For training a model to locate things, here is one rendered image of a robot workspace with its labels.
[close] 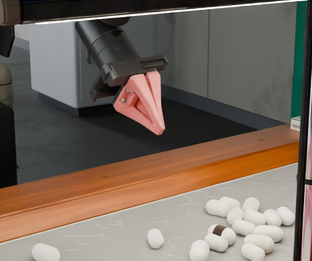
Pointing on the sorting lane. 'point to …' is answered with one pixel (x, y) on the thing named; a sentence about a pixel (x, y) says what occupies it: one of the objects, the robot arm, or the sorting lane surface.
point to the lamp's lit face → (163, 12)
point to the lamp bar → (88, 9)
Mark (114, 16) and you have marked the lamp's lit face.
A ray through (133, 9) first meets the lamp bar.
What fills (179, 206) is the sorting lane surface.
